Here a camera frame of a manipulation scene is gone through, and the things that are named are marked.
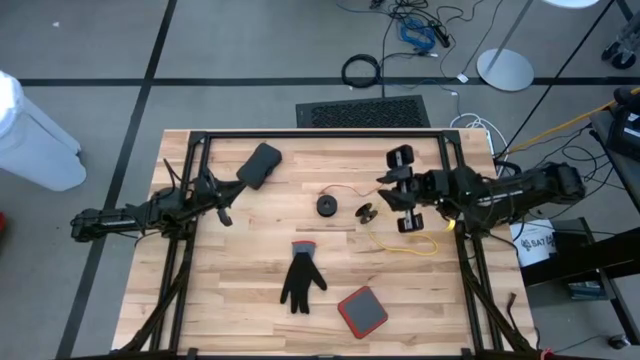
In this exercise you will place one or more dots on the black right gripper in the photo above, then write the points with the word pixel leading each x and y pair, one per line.
pixel 425 187

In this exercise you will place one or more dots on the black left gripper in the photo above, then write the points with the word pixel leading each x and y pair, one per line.
pixel 207 192

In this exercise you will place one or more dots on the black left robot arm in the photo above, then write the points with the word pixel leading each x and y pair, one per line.
pixel 110 220

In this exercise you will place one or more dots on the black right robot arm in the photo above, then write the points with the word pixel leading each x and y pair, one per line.
pixel 525 192

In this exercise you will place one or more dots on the black zippered case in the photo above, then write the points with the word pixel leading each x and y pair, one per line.
pixel 259 165

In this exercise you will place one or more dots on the black floor vent grate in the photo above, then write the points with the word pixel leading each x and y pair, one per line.
pixel 362 112

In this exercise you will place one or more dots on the black glove grey red cuff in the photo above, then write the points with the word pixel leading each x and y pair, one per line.
pixel 300 280

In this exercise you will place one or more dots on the red square box grey lid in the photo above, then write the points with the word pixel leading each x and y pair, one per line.
pixel 362 312

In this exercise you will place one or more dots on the black power strip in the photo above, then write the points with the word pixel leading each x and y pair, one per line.
pixel 441 35

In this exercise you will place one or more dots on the black equipment cart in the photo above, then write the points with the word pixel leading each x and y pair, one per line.
pixel 575 260

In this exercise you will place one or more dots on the white plastic bin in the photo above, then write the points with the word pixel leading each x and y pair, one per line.
pixel 35 145

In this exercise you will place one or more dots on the black electronics box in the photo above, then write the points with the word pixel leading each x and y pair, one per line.
pixel 630 130

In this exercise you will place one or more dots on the black caster chair base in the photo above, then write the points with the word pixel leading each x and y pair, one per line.
pixel 622 59

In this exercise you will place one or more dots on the black metal table frame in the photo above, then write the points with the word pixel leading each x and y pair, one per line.
pixel 325 134

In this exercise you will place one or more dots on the grey round-base pedestal stand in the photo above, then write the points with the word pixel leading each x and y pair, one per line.
pixel 505 70

